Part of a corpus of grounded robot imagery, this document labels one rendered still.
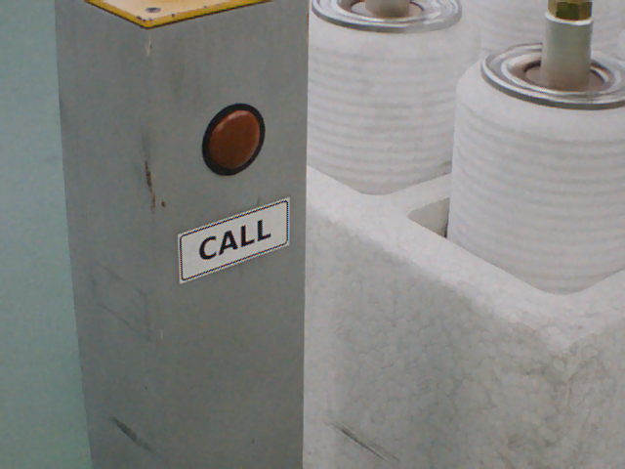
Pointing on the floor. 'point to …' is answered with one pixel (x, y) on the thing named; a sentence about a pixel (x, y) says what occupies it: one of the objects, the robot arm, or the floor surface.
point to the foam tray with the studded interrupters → (447, 347)
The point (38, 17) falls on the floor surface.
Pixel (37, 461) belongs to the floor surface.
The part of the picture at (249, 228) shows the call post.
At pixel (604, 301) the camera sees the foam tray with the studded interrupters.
